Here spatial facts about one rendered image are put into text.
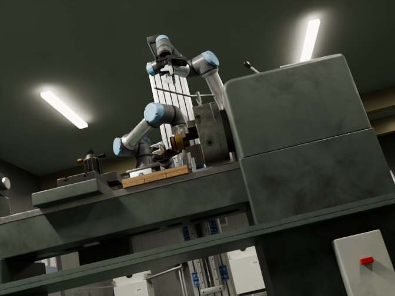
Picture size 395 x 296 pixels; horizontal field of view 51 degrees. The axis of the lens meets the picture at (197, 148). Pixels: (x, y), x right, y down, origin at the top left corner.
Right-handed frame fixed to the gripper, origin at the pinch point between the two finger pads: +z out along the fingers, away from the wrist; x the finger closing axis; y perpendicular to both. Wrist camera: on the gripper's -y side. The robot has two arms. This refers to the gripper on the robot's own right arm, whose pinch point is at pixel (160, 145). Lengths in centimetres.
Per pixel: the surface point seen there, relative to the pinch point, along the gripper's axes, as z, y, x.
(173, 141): 0.6, -6.4, 0.4
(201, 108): 9.0, -24.0, 10.4
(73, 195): 19.8, 39.9, -20.3
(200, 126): 12.5, -21.1, 0.0
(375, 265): 26, -73, -76
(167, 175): 14.8, -1.9, -20.0
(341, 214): 27, -67, -55
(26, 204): -515, 314, 135
